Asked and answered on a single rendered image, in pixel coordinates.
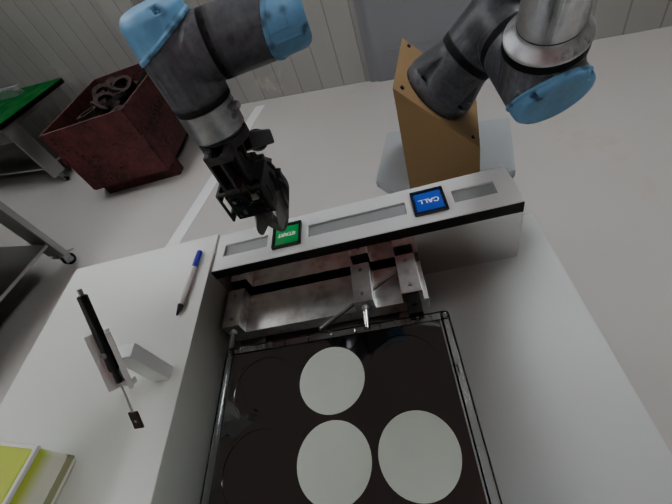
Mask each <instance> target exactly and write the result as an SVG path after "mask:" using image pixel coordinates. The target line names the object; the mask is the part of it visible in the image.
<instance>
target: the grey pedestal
mask: <svg viewBox="0 0 672 504"><path fill-rule="evenodd" d="M478 126H479V138H480V171H485V170H489V169H493V168H497V167H501V166H505V167H506V169H507V170H508V172H509V174H510V175H511V177H512V178H514V176H515V161H514V152H513V143H512V134H511V125H510V118H501V119H493V120H485V121H478ZM376 184H377V187H379V188H380V189H382V190H383V191H385V192H386V193H388V194H391V193H395V192H399V191H403V190H407V189H410V185H409V179H408V173H407V168H406V162H405V156H404V150H403V145H402V139H401V133H400V131H397V132H389V133H387V136H386V140H385V144H384V148H383V153H382V157H381V161H380V165H379V170H378V174H377V178H376Z"/></svg>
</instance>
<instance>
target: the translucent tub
mask: <svg viewBox="0 0 672 504"><path fill-rule="evenodd" d="M75 462H76V458H75V456H74V455H70V454H63V453H59V452H55V451H50V450H46V449H42V448H41V446H40V445H32V444H23V443H13V442H3V441H0V504H55V502H56V500H57V498H58V496H59V494H60V492H61V490H62V488H63V486H64V484H65V482H66V480H67V478H68V476H69V474H70V472H71V470H72V468H73V466H74V464H75Z"/></svg>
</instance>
